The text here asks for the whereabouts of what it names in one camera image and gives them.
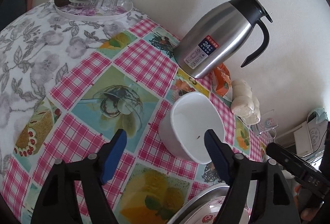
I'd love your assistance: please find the floral rimmed round plate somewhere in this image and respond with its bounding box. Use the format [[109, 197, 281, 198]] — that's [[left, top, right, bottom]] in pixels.
[[180, 195, 252, 224]]

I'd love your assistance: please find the stainless steel round pan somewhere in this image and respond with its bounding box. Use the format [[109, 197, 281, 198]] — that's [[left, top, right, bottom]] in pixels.
[[167, 183, 229, 224]]

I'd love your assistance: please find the white square bowl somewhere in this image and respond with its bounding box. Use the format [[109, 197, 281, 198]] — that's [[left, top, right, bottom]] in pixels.
[[158, 92, 225, 164]]

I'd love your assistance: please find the person's right hand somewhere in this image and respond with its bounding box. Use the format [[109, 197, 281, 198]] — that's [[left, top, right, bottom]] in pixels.
[[294, 185, 323, 223]]

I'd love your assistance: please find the white wooden shelf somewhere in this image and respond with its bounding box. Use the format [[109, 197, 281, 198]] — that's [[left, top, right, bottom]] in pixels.
[[276, 118, 328, 158]]

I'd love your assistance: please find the glass beer mug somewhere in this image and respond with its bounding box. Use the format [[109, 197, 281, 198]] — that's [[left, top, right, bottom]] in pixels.
[[252, 110, 279, 140]]

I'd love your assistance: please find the bag of steamed buns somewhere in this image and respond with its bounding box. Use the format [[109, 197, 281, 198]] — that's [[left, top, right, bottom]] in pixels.
[[230, 80, 261, 125]]

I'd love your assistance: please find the orange snack packet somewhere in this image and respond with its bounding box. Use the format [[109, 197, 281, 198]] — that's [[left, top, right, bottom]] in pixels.
[[211, 63, 232, 97]]

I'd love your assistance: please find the checkered picture tablecloth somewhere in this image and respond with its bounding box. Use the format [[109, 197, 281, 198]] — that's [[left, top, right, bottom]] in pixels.
[[1, 19, 265, 223]]

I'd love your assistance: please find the stainless steel thermos jug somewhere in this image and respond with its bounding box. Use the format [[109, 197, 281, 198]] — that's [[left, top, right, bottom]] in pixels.
[[173, 0, 273, 79]]

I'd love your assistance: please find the grey floral cloth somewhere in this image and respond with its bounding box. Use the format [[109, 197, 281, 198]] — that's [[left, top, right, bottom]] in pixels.
[[1, 0, 147, 176]]

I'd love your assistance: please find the round floral tray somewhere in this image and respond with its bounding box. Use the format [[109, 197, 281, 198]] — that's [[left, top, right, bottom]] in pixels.
[[55, 2, 133, 22]]

